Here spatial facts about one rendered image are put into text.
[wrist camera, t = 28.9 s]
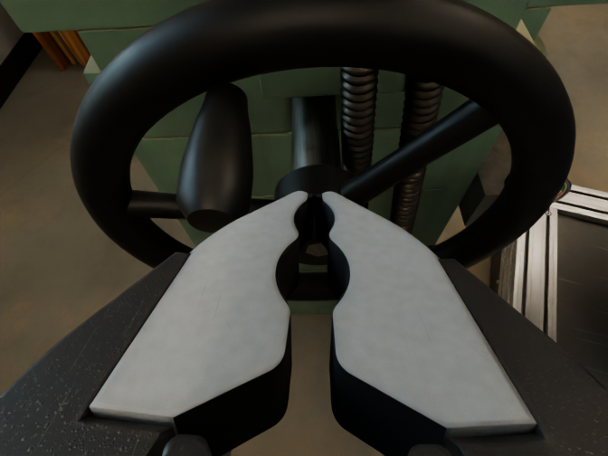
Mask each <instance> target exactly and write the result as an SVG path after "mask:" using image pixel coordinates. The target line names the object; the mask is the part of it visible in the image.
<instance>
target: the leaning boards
mask: <svg viewBox="0 0 608 456"><path fill-rule="evenodd" d="M32 34H33V35H34V36H35V38H36V39H37V40H38V42H39V43H40V44H41V46H42V47H43V48H44V50H45V51H47V53H48V54H49V55H50V57H51V58H52V60H53V61H54V62H55V64H56V65H57V66H58V67H59V69H60V70H61V71H65V70H66V68H67V66H68V65H69V63H70V62H71V63H72V64H77V62H79V63H80V64H82V65H83V66H84V68H85V67H86V65H87V63H88V60H89V58H90V52H89V50H88V49H87V47H86V45H85V44H84V42H83V40H82V39H81V37H80V36H79V34H78V30H75V31H57V32H39V33H32Z"/></svg>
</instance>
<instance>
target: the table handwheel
mask: <svg viewBox="0 0 608 456"><path fill-rule="evenodd" d="M317 67H350V68H366V69H375V70H383V71H393V72H399V73H403V74H407V75H412V76H415V77H419V78H422V79H425V80H428V81H433V82H435V83H438V84H441V85H442V86H445V87H447V88H449V89H451V90H455V91H457V92H459V93H460V94H462V95H463V96H465V97H467V98H469V100H467V101H466V102H464V103H463V104H461V105H460V106H459V107H458V108H457V109H455V110H453V111H452V112H451V113H449V114H448V115H446V116H445V117H443V118H442V119H440V120H439V121H437V122H436V123H435V124H433V125H432V126H430V127H429V128H427V129H426V130H425V131H424V132H422V133H421V134H419V135H418V136H417V137H415V138H413V139H412V140H410V141H409V142H408V143H406V144H405V145H403V146H402V147H400V148H398V149H396V150H395V151H394V152H393V153H391V154H390V155H388V156H386V157H384V158H383V159H381V160H380V161H378V162H376V163H375V164H373V165H372V166H370V167H369V168H367V169H366V170H364V171H363V172H361V173H359V174H358V175H356V176H354V175H352V174H351V173H349V172H347V171H346V170H344V169H342V167H341V157H340V147H339V136H338V126H337V107H336V96H335V95H334V96H313V97H293V98H291V107H292V171H291V172H289V173H288V174H287V175H285V176H284V177H283V178H282V179H281V180H280V181H279V182H278V183H277V184H276V187H275V191H274V200H270V199H252V200H251V208H250V211H249V213H248V214H251V213H252V212H254V211H256V210H258V209H260V208H262V207H263V206H265V205H268V204H271V203H273V202H275V201H277V200H279V199H281V198H282V197H285V196H286V195H289V194H291V193H294V192H297V191H303V192H306V193H308V194H313V195H314V196H316V195H317V194H323V193H326V192H335V193H337V194H339V195H342V196H344V197H345V198H346V199H348V200H350V201H352V202H354V203H356V204H359V205H361V206H363V205H364V204H366V203H368V202H369V201H371V200H372V199H374V198H376V197H377V196H379V195H380V194H382V193H383V192H385V191H386V190H388V189H389V188H391V187H392V186H394V185H396V184H398V183H399V182H401V181H402V180H404V179H405V178H406V177H408V176H410V175H411V174H413V173H415V172H416V171H418V170H419V169H421V168H423V167H424V166H427V165H429V164H430V163H431V162H433V161H435V160H436V159H438V158H440V157H442V156H444V155H446V154H448V153H449V152H451V151H452V150H453V149H455V148H457V147H459V146H461V145H463V144H465V143H466V142H468V141H470V140H472V139H473V138H475V137H477V136H478V135H480V134H482V133H484V132H485V131H487V130H489V129H491V128H493V127H495V126H496V125H498V124H500V126H501V127H502V129H503V131H504V132H505V134H506V136H507V138H508V142H509V144H510V149H511V168H510V172H509V175H508V180H507V182H506V184H505V186H504V188H503V189H502V191H501V193H500V195H499V197H498V198H497V199H496V200H495V202H494V203H493V204H492V205H491V206H490V207H489V209H488V210H487V211H486V212H485V213H484V214H483V215H481V216H480V217H479V218H478V219H477V220H476V221H474V222H473V223H472V224H470V225H469V226H468V227H466V228H465V229H463V230H462V231H461V232H459V233H457V234H455V235H454V236H452V237H451V238H450V239H448V240H446V241H444V242H441V243H439V244H437V245H435V246H433V247H432V248H429V249H430V250H431V251H432V252H433V253H434V254H435V255H437V256H438V257H439V258H440V259H455V260H456V261H457V262H459V263H460V264H461V265H462V266H463V267H465V268H466V269H468V268H470V267H472V266H474V265H476V264H478V263H480V262H482V261H485V260H486V259H488V258H489V257H491V256H492V255H494V254H496V253H497V252H499V251H501V250H502V249H504V248H505V247H507V246H508V245H510V244H511V243H513V242H514V241H515V240H516V239H518V238H519V237H520V236H521V235H523V234H524V233H525V232H526V231H528V230H529V229H530V228H531V227H532V226H533V225H534V224H535V223H536V222H537V221H538V220H539V219H540V218H541V217H542V216H543V215H544V213H545V212H546V211H547V209H548V208H549V207H550V205H551V204H552V203H553V202H554V201H555V199H556V197H557V195H558V194H559V192H560V190H561V189H562V187H563V185H564V183H565V181H566V179H567V177H568V174H569V171H570V168H571V165H572V162H573V158H574V153H575V136H576V132H575V114H574V110H573V107H572V104H571V101H570V98H569V96H568V94H567V91H566V89H565V86H564V84H563V82H562V80H561V78H560V77H559V75H558V73H557V72H556V70H555V68H554V67H553V65H552V64H551V63H550V61H549V60H548V59H547V58H546V56H545V55H544V54H543V53H542V52H541V51H539V50H538V48H537V47H536V46H535V45H534V44H533V43H532V42H530V41H529V40H528V39H527V38H526V37H525V36H523V35H522V34H521V33H519V32H518V31H517V30H515V29H514V28H513V27H511V26H510V25H508V24H506V23H505V22H503V21H501V20H500V19H498V18H497V17H496V16H494V15H493V14H490V13H488V12H486V11H484V10H482V9H480V8H478V7H477V6H475V5H472V4H470V3H467V2H465V1H462V0H206V1H204V2H202V3H200V4H197V5H193V6H191V7H188V8H186V9H185V10H183V11H181V12H179V13H177V14H174V15H172V16H170V17H168V18H167V19H166V20H164V21H162V22H161V23H159V24H157V25H155V26H153V27H152V28H150V29H148V30H147V31H146V32H144V33H143V34H141V35H140V36H139V37H138V38H137V39H135V40H134V41H133V42H131V43H130V44H129V45H128V46H127V47H126V48H124V49H123V50H122V51H121V52H120V53H119V54H117V55H116V56H115V57H114V58H113V59H112V60H111V61H110V62H109V63H108V64H107V66H106V67H105V68H104V69H103V70H102V71H101V72H100V74H99V75H98V76H97V78H96V79H95V80H94V82H93V83H92V84H91V86H90V87H89V89H88V91H87V92H86V94H85V96H84V98H83V100H82V102H81V105H80V107H79V109H78V112H77V115H76V118H75V120H74V124H73V127H72V131H71V141H70V160H71V173H72V177H73V182H74V184H75V187H76V190H77V193H78V195H79V197H80V199H81V201H82V203H83V205H84V206H85V208H86V210H87V211H88V213H89V215H90V216H91V218H92V219H93V221H94V222H95V223H96V224H97V225H98V226H99V228H100V229H101V230H102V231H103V232H104V233H105V234H106V235H107V236H108V237H109V238H110V239H111V240H112V241H113V242H114V243H116V244H117V245H118V246H119V247H120V248H122V249H123V250H124V251H126V252H128V253H129V254H130V255H132V256H133V257H135V258H136V259H138V260H140V261H142V262H144V263H145V264H146V265H148V266H150V267H152V268H153V269H155V268H156V266H158V265H159V264H160V263H161V262H163V261H165V260H166V259H167V258H169V257H170V256H171V255H172V254H174V253H175V252H185V253H189V252H191V251H192V250H193V248H191V247H189V246H187V245H185V244H183V243H181V242H180V241H178V240H176V239H175V238H173V237H172V236H170V235H169V234H168V233H166V232H165V231H163V230H162V229H161V228H160V227H158V226H157V225H156V224H155V223H154V222H153V221H152V220H151V219H150V218H163V219H182V220H186V218H185V216H184V215H183V213H182V212H181V210H180V209H179V207H178V206H177V204H176V194H170V193H160V192H150V191H140V190H132V187H131V183H130V163H131V159H132V157H133V155H134V152H135V150H136V148H137V146H138V144H139V142H140V140H141V139H142V138H143V137H144V136H145V134H146V133H147V132H148V131H149V130H150V129H151V128H152V127H153V126H154V125H155V124H156V123H157V122H158V121H159V120H161V119H162V118H163V117H164V116H165V115H166V114H167V113H169V112H170V111H172V110H173V109H175V108H177V107H178V106H180V105H182V104H183V103H185V102H187V101H189V100H190V99H192V98H194V97H196V96H198V95H200V94H202V93H204V92H206V91H207V90H208V89H209V88H210V87H211V86H213V85H215V84H218V83H222V82H228V83H230V82H233V81H238V80H242V79H246V78H250V77H253V76H257V75H262V74H266V73H271V72H276V71H288V70H295V69H306V68H317ZM363 207H364V206H363ZM327 277H328V273H327V272H300V273H299V285H298V287H297V288H296V289H295V290H294V291H293V292H292V293H291V295H290V296H289V297H288V299H287V300H288V301H325V300H337V299H336V297H335V296H334V294H333V293H332V291H331V290H330V289H329V287H328V284H327Z"/></svg>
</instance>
